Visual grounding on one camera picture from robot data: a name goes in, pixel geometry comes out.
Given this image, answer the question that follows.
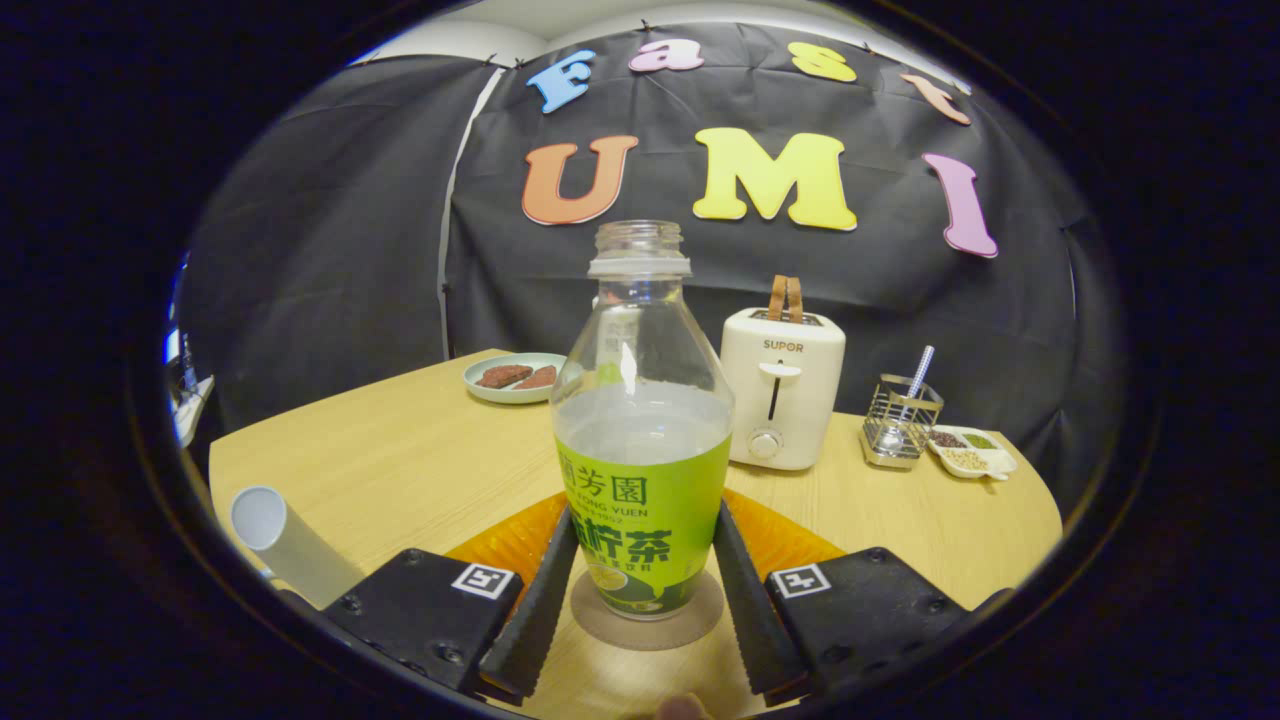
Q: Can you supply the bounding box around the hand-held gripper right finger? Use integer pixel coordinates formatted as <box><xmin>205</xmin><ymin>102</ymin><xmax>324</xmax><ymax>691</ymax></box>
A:
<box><xmin>712</xmin><ymin>488</ymin><xmax>973</xmax><ymax>701</ymax></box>

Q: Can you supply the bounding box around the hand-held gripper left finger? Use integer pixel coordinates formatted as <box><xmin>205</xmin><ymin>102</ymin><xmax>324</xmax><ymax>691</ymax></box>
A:
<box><xmin>322</xmin><ymin>490</ymin><xmax>581</xmax><ymax>701</ymax></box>

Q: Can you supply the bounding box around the round brown coaster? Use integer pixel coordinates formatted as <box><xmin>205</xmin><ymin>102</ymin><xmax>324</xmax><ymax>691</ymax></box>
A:
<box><xmin>570</xmin><ymin>568</ymin><xmax>725</xmax><ymax>652</ymax></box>

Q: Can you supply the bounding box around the green label juice bottle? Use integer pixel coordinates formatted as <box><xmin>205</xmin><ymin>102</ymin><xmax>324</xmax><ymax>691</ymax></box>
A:
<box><xmin>550</xmin><ymin>220</ymin><xmax>736</xmax><ymax>621</ymax></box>

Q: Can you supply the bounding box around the pale white cup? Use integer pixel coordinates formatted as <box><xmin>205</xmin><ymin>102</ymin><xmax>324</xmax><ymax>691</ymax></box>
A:
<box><xmin>230</xmin><ymin>485</ymin><xmax>366</xmax><ymax>609</ymax></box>

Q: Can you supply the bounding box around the wooden table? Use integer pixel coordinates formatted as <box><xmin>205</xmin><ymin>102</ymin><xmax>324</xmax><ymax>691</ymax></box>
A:
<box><xmin>208</xmin><ymin>348</ymin><xmax>1063</xmax><ymax>720</ymax></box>

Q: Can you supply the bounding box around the white toaster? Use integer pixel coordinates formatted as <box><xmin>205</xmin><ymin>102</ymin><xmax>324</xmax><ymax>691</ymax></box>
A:
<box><xmin>720</xmin><ymin>307</ymin><xmax>847</xmax><ymax>471</ymax></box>

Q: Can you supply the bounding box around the pale green plate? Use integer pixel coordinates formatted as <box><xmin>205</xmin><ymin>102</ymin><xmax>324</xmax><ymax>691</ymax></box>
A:
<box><xmin>462</xmin><ymin>352</ymin><xmax>569</xmax><ymax>405</ymax></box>

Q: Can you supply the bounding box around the white divided seed dish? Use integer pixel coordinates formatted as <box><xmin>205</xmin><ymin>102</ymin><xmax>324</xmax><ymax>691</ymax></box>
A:
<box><xmin>926</xmin><ymin>425</ymin><xmax>1019</xmax><ymax>482</ymax></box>

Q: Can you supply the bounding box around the striped purple straw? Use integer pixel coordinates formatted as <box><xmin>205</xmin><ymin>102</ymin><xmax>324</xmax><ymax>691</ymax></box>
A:
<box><xmin>880</xmin><ymin>345</ymin><xmax>937</xmax><ymax>451</ymax></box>

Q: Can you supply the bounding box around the black backdrop cloth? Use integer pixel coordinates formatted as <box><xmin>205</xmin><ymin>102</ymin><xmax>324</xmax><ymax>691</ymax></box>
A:
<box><xmin>175</xmin><ymin>20</ymin><xmax>1106</xmax><ymax>521</ymax></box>

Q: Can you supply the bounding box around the metal wire holder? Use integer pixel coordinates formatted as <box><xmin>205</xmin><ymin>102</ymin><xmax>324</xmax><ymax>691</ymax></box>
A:
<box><xmin>860</xmin><ymin>374</ymin><xmax>945</xmax><ymax>471</ymax></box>

